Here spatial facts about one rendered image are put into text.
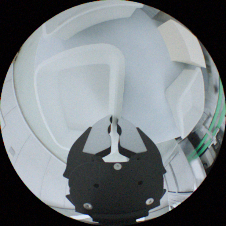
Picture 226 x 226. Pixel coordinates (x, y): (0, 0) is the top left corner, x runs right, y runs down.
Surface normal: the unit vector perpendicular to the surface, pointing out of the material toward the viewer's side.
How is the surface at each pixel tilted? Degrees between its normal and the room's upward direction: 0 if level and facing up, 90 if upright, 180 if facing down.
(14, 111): 90
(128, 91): 0
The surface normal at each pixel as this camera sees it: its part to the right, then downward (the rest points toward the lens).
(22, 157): 0.94, -0.30
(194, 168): -0.33, -0.82
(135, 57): 0.03, 0.48
